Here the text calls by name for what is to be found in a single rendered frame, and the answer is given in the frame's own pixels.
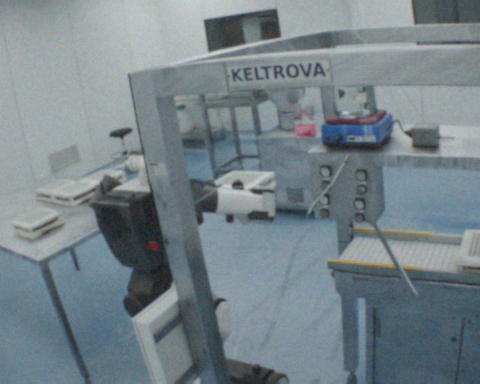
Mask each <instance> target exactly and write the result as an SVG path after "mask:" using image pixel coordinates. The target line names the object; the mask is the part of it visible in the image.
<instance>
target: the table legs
mask: <svg viewBox="0 0 480 384"><path fill-rule="evenodd" d="M70 253H71V257H72V260H73V262H74V263H75V266H76V269H77V271H78V270H80V266H79V263H78V261H77V260H78V257H77V254H76V251H75V248H74V249H72V250H70ZM40 269H41V272H42V275H43V279H44V282H45V285H46V288H47V291H48V293H49V296H50V299H51V301H52V304H53V307H54V310H55V313H56V316H57V318H58V321H59V324H60V326H61V329H62V331H63V333H64V335H65V337H66V339H67V342H68V344H69V347H70V350H71V352H72V355H73V357H74V361H75V363H76V366H77V368H78V371H79V373H80V375H81V377H83V380H84V382H85V384H92V382H91V380H90V375H89V373H88V371H87V368H86V366H85V362H84V360H83V357H82V355H81V352H80V350H79V347H78V344H77V342H76V340H75V338H74V336H73V333H72V331H71V328H70V325H69V322H68V319H67V316H66V314H65V311H64V308H63V306H62V302H61V299H60V297H59V294H58V291H57V289H56V286H55V282H54V279H53V277H52V274H51V271H50V268H49V266H48V263H47V264H45V265H42V266H40Z"/></svg>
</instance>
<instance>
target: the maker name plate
mask: <svg viewBox="0 0 480 384"><path fill-rule="evenodd" d="M225 70H226V77H227V82H228V87H230V88H232V87H246V86H259V85H272V84H298V83H312V82H317V83H325V82H332V70H331V60H330V58H329V57H316V58H306V59H305V58H297V59H288V60H270V61H260V62H252V63H242V64H232V65H226V66H225Z"/></svg>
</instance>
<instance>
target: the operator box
mask: <svg viewBox="0 0 480 384"><path fill-rule="evenodd" d="M132 323H133V326H134V330H135V333H136V336H137V339H138V341H139V343H140V347H141V350H142V354H143V356H144V360H145V363H146V366H147V370H148V372H149V373H150V376H151V379H152V382H153V384H193V383H194V382H195V380H196V379H197V378H199V375H198V372H197V368H196V364H195V360H194V357H193V352H192V349H191V347H190V344H189V340H188V337H187V332H186V329H185V324H184V320H183V316H182V311H181V308H180V303H179V299H178V295H177V293H176V291H175V286H173V288H172V289H170V290H169V291H167V292H165V293H164V294H163V295H162V296H160V298H159V299H157V300H155V301H154V302H153V303H152V304H150V306H148V307H146V308H145V309H144V310H143V311H142V312H140V313H139V314H138V315H136V316H135V317H134V318H132Z"/></svg>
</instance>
